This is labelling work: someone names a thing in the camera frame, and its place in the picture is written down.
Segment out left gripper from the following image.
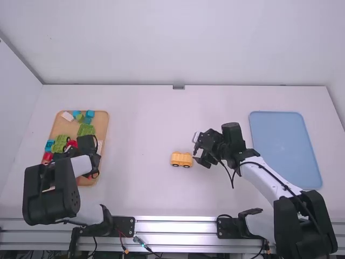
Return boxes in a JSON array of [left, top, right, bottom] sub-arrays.
[[77, 134, 102, 164]]

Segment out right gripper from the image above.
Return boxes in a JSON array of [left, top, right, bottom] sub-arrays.
[[192, 128, 225, 169]]

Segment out yellow toy car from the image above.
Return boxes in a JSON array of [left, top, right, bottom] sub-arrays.
[[170, 151, 194, 168]]

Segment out tan tray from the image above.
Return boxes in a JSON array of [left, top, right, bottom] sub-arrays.
[[40, 110, 110, 187]]

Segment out green toy car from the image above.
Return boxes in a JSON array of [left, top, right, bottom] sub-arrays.
[[51, 134, 71, 153]]

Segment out silver rails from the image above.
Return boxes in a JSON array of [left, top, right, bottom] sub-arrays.
[[0, 215, 345, 255]]

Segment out blue mat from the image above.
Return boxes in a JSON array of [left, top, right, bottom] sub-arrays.
[[247, 110, 323, 190]]

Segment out black cable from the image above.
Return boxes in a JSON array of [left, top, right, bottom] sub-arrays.
[[220, 158, 245, 190]]

